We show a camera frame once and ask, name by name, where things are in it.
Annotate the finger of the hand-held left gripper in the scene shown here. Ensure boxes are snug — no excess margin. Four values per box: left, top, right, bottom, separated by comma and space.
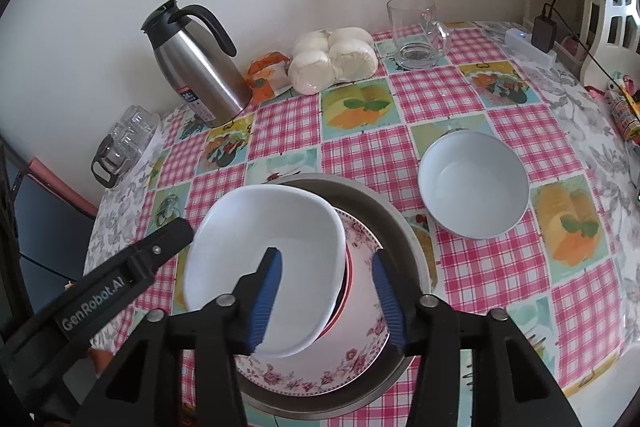
125, 216, 195, 293

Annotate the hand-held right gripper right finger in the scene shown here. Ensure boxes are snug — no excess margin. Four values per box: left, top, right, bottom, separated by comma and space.
371, 248, 583, 427

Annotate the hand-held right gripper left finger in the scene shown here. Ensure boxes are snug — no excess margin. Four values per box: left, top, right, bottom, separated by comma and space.
75, 247, 283, 427

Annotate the strawberry print bowl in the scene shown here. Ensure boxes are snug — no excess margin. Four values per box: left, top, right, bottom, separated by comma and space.
320, 257, 357, 338

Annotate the small white bowl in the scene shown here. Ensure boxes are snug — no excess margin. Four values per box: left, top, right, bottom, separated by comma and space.
183, 186, 347, 356

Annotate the steel basin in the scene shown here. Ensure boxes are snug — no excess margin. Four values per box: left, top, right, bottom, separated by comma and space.
235, 174, 433, 419

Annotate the floral round plate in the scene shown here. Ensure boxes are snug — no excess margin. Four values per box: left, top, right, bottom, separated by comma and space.
232, 207, 391, 397

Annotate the rack of glass cups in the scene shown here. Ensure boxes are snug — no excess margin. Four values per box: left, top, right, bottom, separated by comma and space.
90, 104, 161, 188

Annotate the pink bar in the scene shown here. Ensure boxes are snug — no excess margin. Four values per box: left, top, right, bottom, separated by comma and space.
27, 157, 98, 220

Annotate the light blue bowl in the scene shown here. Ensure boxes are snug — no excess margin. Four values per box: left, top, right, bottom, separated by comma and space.
418, 130, 530, 239

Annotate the steel thermos jug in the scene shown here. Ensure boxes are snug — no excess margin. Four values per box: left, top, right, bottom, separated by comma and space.
141, 0, 253, 128

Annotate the orange snack packet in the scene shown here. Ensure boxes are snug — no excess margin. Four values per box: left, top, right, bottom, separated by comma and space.
244, 52, 293, 105

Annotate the bag of steamed buns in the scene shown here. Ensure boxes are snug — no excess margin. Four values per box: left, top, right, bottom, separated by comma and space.
287, 28, 379, 95

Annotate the glass mug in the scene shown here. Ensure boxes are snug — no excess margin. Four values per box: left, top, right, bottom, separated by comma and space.
386, 0, 453, 70

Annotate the white power strip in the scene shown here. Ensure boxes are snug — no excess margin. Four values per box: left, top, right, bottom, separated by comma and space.
504, 26, 557, 69

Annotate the black charger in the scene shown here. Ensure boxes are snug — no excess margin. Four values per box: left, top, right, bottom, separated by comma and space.
531, 14, 558, 54

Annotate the black phone cable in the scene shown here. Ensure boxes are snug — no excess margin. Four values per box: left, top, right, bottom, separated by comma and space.
555, 20, 640, 98

